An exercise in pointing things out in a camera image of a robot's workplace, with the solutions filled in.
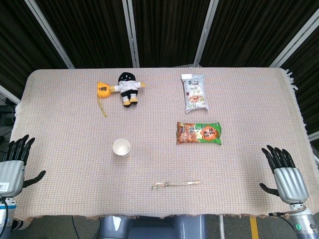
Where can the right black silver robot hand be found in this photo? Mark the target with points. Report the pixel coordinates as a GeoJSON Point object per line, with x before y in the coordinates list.
{"type": "Point", "coordinates": [290, 181]}

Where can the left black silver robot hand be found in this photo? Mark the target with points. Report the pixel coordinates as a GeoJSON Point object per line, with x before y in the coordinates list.
{"type": "Point", "coordinates": [11, 174]}

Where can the white paper cup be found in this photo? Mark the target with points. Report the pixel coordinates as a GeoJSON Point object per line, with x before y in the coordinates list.
{"type": "Point", "coordinates": [121, 147]}

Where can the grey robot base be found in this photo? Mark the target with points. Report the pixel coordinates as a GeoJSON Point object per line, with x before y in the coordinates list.
{"type": "Point", "coordinates": [154, 227]}

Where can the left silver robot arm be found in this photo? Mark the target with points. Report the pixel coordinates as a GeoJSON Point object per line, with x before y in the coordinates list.
{"type": "Point", "coordinates": [11, 211]}

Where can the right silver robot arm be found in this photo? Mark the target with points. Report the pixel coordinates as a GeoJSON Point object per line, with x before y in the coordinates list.
{"type": "Point", "coordinates": [305, 221]}

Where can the black curtain panel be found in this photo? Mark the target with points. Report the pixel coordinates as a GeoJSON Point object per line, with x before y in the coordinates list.
{"type": "Point", "coordinates": [87, 32]}
{"type": "Point", "coordinates": [254, 27]}
{"type": "Point", "coordinates": [17, 37]}
{"type": "Point", "coordinates": [309, 82]}
{"type": "Point", "coordinates": [169, 30]}

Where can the green orange snack bag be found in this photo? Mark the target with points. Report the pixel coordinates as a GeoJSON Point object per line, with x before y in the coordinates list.
{"type": "Point", "coordinates": [198, 133]}

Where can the wrapped wooden chopsticks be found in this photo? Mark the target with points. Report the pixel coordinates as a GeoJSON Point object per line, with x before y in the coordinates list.
{"type": "Point", "coordinates": [174, 184]}

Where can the yellow tape measure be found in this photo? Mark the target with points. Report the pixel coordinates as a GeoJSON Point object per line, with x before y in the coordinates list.
{"type": "Point", "coordinates": [103, 90]}

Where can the white snack bag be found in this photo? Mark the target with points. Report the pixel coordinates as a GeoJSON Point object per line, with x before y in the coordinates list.
{"type": "Point", "coordinates": [196, 94]}

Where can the pink woven tablecloth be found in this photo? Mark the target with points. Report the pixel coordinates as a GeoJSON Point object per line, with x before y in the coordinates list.
{"type": "Point", "coordinates": [154, 161]}

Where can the plush doll black white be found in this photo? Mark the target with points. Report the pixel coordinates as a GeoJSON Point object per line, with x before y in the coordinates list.
{"type": "Point", "coordinates": [127, 87]}

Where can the grey partition frame post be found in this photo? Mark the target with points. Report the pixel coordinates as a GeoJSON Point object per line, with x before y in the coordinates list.
{"type": "Point", "coordinates": [49, 35]}
{"type": "Point", "coordinates": [130, 32]}
{"type": "Point", "coordinates": [10, 94]}
{"type": "Point", "coordinates": [296, 43]}
{"type": "Point", "coordinates": [207, 32]}
{"type": "Point", "coordinates": [314, 136]}

